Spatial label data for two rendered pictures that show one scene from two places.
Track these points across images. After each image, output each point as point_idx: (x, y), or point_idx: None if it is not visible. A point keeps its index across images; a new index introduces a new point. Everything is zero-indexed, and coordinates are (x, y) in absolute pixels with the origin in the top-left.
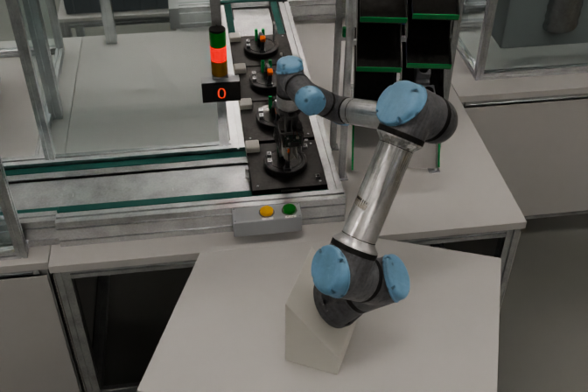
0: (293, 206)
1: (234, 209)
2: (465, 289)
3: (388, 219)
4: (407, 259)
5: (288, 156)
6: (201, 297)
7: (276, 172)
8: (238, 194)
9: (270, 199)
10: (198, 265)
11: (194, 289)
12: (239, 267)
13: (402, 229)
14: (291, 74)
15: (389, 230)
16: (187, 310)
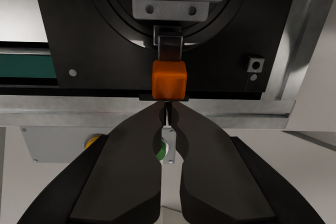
0: (161, 150)
1: (27, 131)
2: (333, 207)
3: (328, 100)
4: (301, 169)
5: (164, 122)
6: (31, 189)
7: (127, 39)
8: (27, 68)
9: (112, 109)
10: (11, 148)
11: (18, 179)
12: None
13: (332, 124)
14: None
15: (314, 123)
16: (18, 201)
